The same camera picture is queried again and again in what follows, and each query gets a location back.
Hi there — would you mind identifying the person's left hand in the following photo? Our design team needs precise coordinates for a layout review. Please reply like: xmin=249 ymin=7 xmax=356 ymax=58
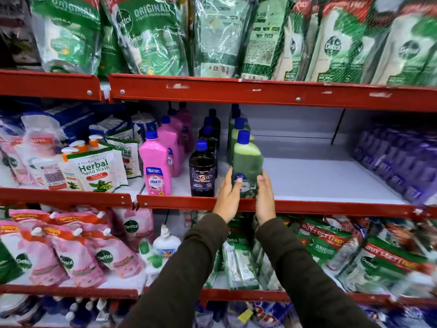
xmin=213 ymin=166 xmax=244 ymax=224

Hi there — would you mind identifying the person's right hand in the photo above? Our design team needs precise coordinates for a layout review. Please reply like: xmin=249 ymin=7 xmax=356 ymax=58
xmin=255 ymin=169 xmax=277 ymax=227

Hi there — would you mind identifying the green cleaner bottle blue cap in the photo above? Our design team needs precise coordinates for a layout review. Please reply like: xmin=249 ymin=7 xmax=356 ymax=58
xmin=232 ymin=130 xmax=264 ymax=199
xmin=228 ymin=104 xmax=250 ymax=133
xmin=227 ymin=118 xmax=255 ymax=165

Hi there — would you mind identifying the person's left forearm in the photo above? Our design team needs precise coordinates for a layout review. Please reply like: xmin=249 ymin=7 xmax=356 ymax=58
xmin=118 ymin=213 xmax=231 ymax=328

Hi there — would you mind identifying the person's right forearm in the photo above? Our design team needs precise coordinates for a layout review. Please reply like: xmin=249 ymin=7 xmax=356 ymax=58
xmin=255 ymin=218 xmax=381 ymax=328

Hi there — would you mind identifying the dark cleaner bottle blue cap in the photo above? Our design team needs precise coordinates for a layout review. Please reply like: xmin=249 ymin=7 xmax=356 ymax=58
xmin=208 ymin=108 xmax=221 ymax=131
xmin=189 ymin=139 xmax=216 ymax=198
xmin=199 ymin=126 xmax=219 ymax=178
xmin=203 ymin=116 xmax=221 ymax=140

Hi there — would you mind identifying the red metal shelf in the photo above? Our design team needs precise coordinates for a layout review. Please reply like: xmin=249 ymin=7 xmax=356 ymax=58
xmin=136 ymin=133 xmax=437 ymax=220
xmin=0 ymin=187 xmax=134 ymax=209
xmin=108 ymin=73 xmax=437 ymax=113
xmin=0 ymin=284 xmax=141 ymax=300
xmin=199 ymin=288 xmax=437 ymax=308
xmin=0 ymin=69 xmax=104 ymax=102

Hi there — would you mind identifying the pink cleaner bottle blue cap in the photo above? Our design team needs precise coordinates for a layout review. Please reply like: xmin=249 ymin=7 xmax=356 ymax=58
xmin=167 ymin=109 xmax=192 ymax=155
xmin=139 ymin=130 xmax=173 ymax=196
xmin=176 ymin=102 xmax=194 ymax=152
xmin=157 ymin=115 xmax=185 ymax=178

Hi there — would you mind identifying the white pump bottle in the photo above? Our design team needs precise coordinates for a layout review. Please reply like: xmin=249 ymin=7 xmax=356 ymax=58
xmin=152 ymin=224 xmax=182 ymax=261

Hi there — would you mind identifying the white handwash pouch orange cap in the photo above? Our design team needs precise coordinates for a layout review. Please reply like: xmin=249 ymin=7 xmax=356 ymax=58
xmin=88 ymin=134 xmax=142 ymax=180
xmin=57 ymin=147 xmax=82 ymax=192
xmin=66 ymin=139 xmax=129 ymax=194

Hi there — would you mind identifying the white pouch green leaf print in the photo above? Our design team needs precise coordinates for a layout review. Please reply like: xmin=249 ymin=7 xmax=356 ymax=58
xmin=138 ymin=238 xmax=165 ymax=281

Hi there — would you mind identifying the pile of green red pouches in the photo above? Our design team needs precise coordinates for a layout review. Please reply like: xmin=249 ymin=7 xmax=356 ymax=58
xmin=204 ymin=214 xmax=437 ymax=300

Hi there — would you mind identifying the pile of colourful detergent packets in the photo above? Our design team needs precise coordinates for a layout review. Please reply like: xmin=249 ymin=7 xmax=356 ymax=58
xmin=194 ymin=300 xmax=437 ymax=328

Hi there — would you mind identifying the pile of purple packets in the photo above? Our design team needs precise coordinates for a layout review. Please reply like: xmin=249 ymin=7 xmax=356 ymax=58
xmin=352 ymin=123 xmax=437 ymax=206

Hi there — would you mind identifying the row of green refill pouches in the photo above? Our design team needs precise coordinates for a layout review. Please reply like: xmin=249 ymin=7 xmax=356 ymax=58
xmin=0 ymin=0 xmax=437 ymax=87

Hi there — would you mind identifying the pile of blue white packets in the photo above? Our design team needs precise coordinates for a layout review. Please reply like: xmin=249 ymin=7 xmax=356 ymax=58
xmin=43 ymin=102 xmax=158 ymax=142

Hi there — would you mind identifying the pile of pink refill pouches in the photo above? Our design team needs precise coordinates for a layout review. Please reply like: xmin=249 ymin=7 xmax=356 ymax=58
xmin=0 ymin=205 xmax=155 ymax=288

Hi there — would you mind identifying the white pouch purple print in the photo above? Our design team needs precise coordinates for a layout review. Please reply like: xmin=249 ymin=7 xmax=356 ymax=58
xmin=32 ymin=156 xmax=69 ymax=192

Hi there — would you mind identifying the row of dark blue bottles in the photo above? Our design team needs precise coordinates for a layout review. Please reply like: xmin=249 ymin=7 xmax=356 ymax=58
xmin=41 ymin=296 xmax=135 ymax=328

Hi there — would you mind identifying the pile of pink white pouches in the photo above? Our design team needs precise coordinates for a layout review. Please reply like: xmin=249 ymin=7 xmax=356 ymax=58
xmin=0 ymin=114 xmax=67 ymax=188

